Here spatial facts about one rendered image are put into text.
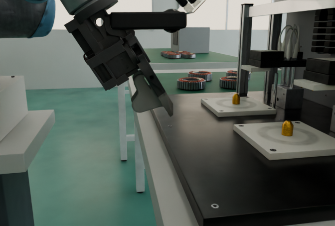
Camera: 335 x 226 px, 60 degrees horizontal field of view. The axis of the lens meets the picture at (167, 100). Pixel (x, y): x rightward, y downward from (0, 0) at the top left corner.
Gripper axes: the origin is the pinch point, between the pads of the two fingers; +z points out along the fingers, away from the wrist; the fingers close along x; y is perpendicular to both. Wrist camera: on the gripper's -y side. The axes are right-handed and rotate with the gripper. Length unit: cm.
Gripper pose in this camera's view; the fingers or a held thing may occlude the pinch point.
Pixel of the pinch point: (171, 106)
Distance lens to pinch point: 49.2
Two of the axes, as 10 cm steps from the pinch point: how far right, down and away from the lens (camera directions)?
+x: 1.5, 2.5, -9.6
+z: 5.0, 8.2, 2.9
